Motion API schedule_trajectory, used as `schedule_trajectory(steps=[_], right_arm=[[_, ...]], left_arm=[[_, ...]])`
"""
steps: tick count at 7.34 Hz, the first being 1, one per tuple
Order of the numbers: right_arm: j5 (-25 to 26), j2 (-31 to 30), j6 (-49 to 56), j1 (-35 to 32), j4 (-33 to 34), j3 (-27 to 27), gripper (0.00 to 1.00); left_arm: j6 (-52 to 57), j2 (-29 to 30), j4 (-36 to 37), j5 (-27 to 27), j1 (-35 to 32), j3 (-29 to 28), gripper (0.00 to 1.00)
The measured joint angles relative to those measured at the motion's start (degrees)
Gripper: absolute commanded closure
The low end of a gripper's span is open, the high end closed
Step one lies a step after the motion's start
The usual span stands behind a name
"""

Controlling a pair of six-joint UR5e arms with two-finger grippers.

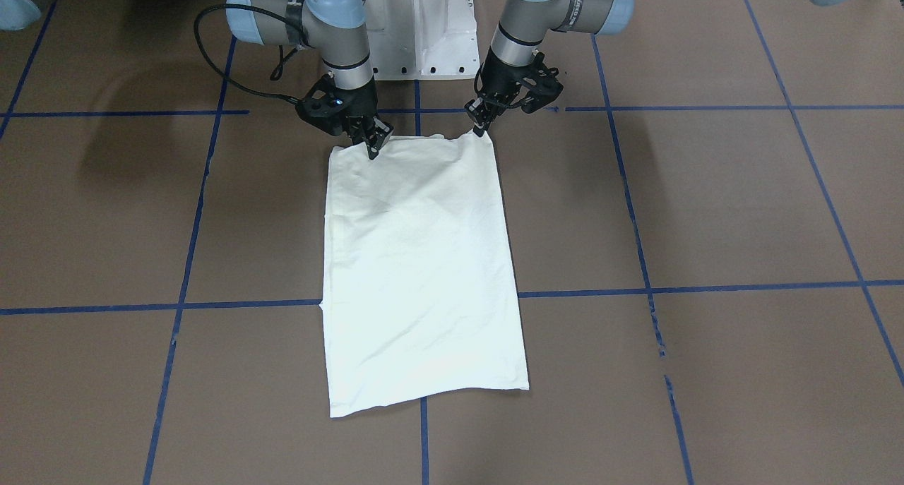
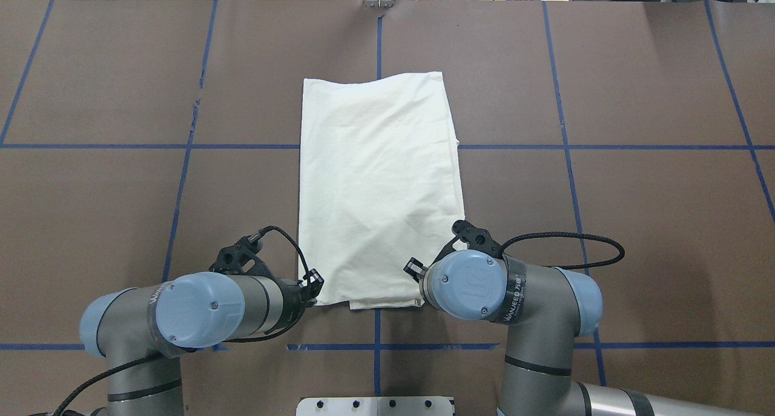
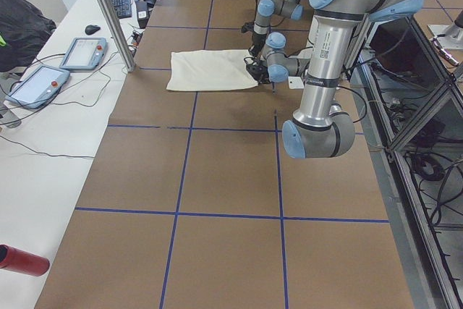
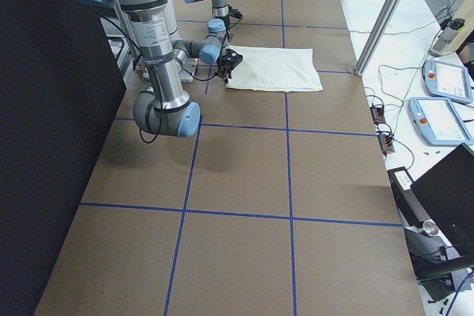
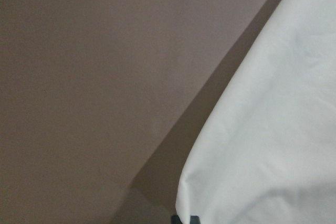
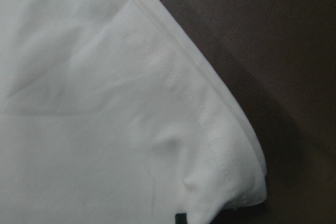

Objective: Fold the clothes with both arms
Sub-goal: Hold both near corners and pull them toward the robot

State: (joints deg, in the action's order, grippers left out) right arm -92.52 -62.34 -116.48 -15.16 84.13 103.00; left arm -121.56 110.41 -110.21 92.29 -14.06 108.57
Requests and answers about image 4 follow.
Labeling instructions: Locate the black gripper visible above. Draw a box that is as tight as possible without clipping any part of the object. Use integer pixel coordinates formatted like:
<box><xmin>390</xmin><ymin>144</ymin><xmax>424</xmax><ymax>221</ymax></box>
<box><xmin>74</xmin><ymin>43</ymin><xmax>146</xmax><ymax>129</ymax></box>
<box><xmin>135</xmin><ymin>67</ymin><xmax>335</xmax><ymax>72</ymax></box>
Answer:
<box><xmin>218</xmin><ymin>49</ymin><xmax>230</xmax><ymax>84</ymax></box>
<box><xmin>216</xmin><ymin>15</ymin><xmax>230</xmax><ymax>33</ymax></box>

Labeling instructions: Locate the white long-sleeve cat shirt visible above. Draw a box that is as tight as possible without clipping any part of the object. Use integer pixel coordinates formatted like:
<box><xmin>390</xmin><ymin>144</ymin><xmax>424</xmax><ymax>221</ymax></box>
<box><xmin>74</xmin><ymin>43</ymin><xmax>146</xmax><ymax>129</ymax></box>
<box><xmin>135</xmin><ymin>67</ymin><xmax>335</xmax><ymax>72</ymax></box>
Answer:
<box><xmin>226</xmin><ymin>46</ymin><xmax>323</xmax><ymax>93</ymax></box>

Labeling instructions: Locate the orange black connector box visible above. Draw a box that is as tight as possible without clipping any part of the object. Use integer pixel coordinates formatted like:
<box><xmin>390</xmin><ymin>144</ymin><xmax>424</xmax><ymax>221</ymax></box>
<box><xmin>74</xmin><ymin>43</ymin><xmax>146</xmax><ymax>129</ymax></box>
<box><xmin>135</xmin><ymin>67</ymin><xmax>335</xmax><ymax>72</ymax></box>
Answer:
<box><xmin>370</xmin><ymin>106</ymin><xmax>386</xmax><ymax>124</ymax></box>

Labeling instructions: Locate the near blue teach pendant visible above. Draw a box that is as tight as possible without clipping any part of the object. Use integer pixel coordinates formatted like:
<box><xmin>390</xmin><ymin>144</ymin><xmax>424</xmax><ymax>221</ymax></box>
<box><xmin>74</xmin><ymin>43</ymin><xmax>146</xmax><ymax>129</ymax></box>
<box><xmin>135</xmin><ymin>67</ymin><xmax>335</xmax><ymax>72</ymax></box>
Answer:
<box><xmin>408</xmin><ymin>97</ymin><xmax>473</xmax><ymax>147</ymax></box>

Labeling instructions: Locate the blue teach pendant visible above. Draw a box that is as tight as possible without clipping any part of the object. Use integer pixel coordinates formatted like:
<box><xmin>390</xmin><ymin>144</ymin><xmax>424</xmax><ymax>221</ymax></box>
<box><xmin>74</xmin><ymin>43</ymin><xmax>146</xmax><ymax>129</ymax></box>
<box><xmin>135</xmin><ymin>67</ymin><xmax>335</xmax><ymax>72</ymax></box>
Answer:
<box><xmin>422</xmin><ymin>59</ymin><xmax>473</xmax><ymax>104</ymax></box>
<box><xmin>408</xmin><ymin>97</ymin><xmax>473</xmax><ymax>147</ymax></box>

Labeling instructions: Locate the far blue teach pendant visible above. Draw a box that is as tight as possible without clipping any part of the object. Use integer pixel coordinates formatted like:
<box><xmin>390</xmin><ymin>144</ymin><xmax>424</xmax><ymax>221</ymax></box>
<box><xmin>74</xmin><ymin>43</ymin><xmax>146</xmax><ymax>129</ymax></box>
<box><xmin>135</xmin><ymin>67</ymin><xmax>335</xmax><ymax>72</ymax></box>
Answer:
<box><xmin>422</xmin><ymin>59</ymin><xmax>473</xmax><ymax>104</ymax></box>

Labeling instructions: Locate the black computer monitor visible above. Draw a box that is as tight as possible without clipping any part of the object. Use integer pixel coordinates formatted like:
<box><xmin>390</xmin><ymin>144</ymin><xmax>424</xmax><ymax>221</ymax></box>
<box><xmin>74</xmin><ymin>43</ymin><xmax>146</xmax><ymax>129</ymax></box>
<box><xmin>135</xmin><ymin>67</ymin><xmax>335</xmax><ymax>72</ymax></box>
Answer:
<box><xmin>411</xmin><ymin>144</ymin><xmax>473</xmax><ymax>255</ymax></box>

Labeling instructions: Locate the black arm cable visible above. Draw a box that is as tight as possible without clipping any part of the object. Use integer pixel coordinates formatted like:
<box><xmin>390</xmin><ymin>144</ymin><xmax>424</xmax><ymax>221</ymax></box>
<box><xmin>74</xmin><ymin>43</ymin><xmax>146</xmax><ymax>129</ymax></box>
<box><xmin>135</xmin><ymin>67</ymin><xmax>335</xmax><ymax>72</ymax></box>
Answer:
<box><xmin>107</xmin><ymin>16</ymin><xmax>223</xmax><ymax>144</ymax></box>

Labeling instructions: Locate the aluminium frame post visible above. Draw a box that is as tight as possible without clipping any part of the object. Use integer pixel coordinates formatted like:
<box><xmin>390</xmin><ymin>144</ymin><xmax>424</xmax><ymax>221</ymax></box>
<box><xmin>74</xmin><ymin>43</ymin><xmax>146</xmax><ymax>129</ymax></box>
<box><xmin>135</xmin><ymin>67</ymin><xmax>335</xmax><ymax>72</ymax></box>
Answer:
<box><xmin>354</xmin><ymin>0</ymin><xmax>401</xmax><ymax>76</ymax></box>

